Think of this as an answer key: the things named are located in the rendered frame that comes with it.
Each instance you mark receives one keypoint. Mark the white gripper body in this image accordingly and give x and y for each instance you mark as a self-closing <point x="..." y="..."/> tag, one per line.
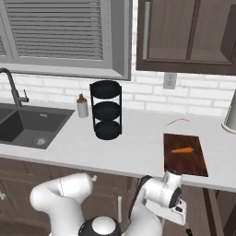
<point x="172" y="216"/>

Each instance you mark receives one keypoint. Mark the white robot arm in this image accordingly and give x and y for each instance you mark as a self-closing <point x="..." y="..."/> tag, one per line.
<point x="63" y="212"/>

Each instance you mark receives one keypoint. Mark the dark brown cutting board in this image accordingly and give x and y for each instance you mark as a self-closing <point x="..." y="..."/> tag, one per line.
<point x="184" y="162"/>

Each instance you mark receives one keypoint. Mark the orange carrot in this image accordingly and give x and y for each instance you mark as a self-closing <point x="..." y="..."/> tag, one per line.
<point x="182" y="150"/>

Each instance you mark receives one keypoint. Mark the brown base cupboard door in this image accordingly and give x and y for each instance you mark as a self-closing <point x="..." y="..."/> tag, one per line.
<point x="18" y="181"/>
<point x="215" y="212"/>
<point x="107" y="190"/>

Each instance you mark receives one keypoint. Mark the thin red peeler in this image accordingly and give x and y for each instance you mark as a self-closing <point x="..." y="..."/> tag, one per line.
<point x="176" y="121"/>

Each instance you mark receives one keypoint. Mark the pale grey round appliance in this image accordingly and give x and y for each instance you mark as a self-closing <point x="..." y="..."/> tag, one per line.
<point x="231" y="116"/>

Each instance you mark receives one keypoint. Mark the white soap dispenser bottle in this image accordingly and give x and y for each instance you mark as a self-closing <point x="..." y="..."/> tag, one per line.
<point x="82" y="108"/>

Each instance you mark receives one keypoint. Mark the dark grey sink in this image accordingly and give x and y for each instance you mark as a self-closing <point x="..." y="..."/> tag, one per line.
<point x="33" y="126"/>

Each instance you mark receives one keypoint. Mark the dark grey tap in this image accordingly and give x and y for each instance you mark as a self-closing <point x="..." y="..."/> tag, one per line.
<point x="14" y="89"/>

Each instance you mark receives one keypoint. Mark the grey window with blinds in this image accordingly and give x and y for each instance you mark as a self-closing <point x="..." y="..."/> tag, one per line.
<point x="61" y="33"/>

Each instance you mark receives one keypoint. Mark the grey wall outlet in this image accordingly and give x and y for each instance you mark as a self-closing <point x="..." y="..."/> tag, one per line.
<point x="169" y="80"/>

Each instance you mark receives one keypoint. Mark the brown wall cupboard door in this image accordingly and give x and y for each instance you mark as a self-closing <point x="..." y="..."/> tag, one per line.
<point x="215" y="33"/>
<point x="167" y="33"/>

